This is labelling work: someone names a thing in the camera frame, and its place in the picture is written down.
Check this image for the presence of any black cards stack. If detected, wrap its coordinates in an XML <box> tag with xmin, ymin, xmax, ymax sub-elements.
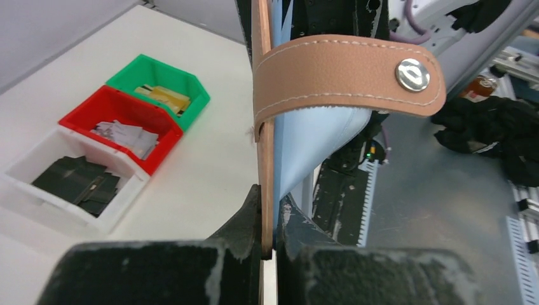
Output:
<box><xmin>32</xmin><ymin>156</ymin><xmax>120</xmax><ymax>217</ymax></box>

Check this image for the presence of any red plastic bin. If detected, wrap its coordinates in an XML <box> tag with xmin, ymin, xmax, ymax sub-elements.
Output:
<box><xmin>58</xmin><ymin>85</ymin><xmax>183</xmax><ymax>176</ymax></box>

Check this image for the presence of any silver cards stack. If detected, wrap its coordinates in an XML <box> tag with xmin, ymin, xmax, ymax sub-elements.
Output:
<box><xmin>90</xmin><ymin>120</ymin><xmax>159</xmax><ymax>160</ymax></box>

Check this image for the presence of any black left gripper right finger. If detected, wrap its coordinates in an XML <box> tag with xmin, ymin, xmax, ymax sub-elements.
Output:
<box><xmin>276</xmin><ymin>196</ymin><xmax>481</xmax><ymax>304</ymax></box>

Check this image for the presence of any white plastic bin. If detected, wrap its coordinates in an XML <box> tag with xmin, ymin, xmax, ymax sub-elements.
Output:
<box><xmin>1</xmin><ymin>126</ymin><xmax>150</xmax><ymax>236</ymax></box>

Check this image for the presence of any black cloth pile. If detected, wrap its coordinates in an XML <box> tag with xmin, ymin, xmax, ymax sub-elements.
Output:
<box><xmin>431</xmin><ymin>96</ymin><xmax>538</xmax><ymax>187</ymax></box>

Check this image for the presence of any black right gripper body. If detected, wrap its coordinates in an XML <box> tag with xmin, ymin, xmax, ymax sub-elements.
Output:
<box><xmin>291</xmin><ymin>0</ymin><xmax>390</xmax><ymax>40</ymax></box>

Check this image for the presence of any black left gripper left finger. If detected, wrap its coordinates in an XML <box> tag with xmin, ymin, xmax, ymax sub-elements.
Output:
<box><xmin>38</xmin><ymin>185</ymin><xmax>262</xmax><ymax>304</ymax></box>

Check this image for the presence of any green plastic bin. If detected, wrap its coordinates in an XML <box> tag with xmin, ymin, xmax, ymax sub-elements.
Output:
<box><xmin>106</xmin><ymin>54</ymin><xmax>210</xmax><ymax>132</ymax></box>

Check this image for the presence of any gold cards stack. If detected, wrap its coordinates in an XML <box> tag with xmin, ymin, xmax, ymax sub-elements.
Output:
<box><xmin>134</xmin><ymin>85</ymin><xmax>191</xmax><ymax>116</ymax></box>

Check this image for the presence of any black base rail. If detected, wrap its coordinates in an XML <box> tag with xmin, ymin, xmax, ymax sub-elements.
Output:
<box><xmin>313</xmin><ymin>160</ymin><xmax>369</xmax><ymax>246</ymax></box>

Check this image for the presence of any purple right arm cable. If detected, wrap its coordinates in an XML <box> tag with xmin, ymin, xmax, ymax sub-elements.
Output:
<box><xmin>389</xmin><ymin>0</ymin><xmax>430</xmax><ymax>46</ymax></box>

